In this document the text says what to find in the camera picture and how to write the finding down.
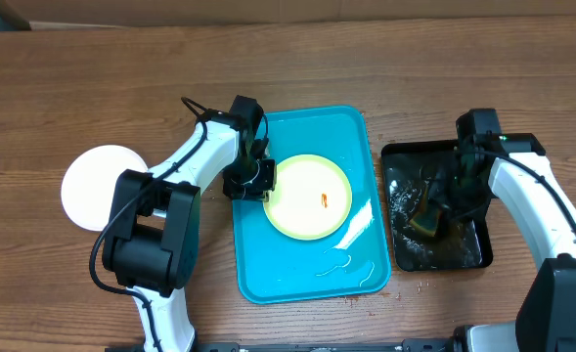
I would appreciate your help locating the green rimmed plate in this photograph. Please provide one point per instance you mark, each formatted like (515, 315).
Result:
(311, 200)

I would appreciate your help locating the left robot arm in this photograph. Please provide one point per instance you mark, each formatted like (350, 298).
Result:
(150, 245)

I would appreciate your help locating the teal plastic tray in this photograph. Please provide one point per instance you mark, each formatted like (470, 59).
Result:
(354, 259)

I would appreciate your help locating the pink white plate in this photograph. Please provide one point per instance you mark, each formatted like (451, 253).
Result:
(88, 186)

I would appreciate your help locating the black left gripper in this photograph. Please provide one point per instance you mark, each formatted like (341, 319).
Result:
(261, 193)

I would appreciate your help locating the green yellow sponge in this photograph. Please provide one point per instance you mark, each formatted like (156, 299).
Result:
(425, 220)

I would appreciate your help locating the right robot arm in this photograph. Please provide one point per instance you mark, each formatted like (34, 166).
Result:
(513, 168)

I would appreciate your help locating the black water tray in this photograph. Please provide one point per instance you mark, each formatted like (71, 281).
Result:
(458, 245)

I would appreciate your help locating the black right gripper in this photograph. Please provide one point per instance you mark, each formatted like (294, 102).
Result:
(442, 199)

